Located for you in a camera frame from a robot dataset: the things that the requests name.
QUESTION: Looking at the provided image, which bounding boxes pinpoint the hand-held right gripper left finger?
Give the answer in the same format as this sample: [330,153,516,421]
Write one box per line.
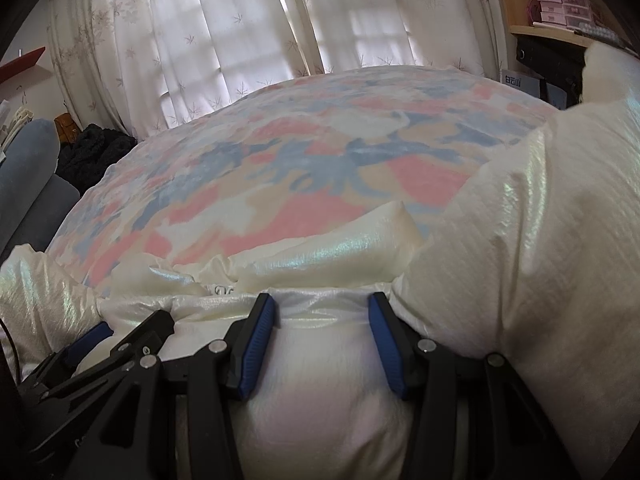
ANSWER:
[75,292,277,480]

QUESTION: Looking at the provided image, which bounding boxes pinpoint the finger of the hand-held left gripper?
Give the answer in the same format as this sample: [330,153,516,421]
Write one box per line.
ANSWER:
[50,321,115,372]
[30,310,176,403]

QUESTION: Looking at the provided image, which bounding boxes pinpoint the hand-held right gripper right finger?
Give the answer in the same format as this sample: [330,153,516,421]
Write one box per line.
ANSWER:
[367,292,581,480]

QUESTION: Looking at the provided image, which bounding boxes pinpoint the white shiny puffer jacket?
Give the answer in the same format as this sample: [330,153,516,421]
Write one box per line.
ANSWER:
[0,42,640,480]

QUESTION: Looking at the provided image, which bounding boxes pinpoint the white folded clothes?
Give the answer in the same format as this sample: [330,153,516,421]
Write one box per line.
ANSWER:
[0,100,26,161]

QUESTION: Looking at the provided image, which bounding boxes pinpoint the grey folded blanket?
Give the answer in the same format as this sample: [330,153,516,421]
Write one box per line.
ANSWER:
[0,119,81,261]

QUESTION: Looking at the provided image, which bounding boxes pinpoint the black fuzzy garment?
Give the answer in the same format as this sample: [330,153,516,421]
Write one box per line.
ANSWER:
[55,125,138,196]

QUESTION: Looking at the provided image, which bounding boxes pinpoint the pastel floral bedspread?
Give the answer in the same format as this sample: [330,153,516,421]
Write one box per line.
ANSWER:
[47,65,561,301]

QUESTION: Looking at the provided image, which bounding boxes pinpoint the white leaf-print curtain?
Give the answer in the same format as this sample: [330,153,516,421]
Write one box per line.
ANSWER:
[290,0,503,80]
[47,0,326,137]

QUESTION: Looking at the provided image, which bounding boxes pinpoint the white cardboard box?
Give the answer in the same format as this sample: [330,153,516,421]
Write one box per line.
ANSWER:
[500,70,547,99]

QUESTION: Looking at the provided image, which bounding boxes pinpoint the long black bag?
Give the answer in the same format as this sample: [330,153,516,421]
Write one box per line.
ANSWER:
[515,35,590,111]

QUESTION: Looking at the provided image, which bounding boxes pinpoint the pink mini drawer organizer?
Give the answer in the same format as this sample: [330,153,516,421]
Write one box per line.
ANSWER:
[532,0,596,28]

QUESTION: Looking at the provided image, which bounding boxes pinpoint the red wall shelf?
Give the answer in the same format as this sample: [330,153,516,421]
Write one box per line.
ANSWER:
[0,47,47,83]

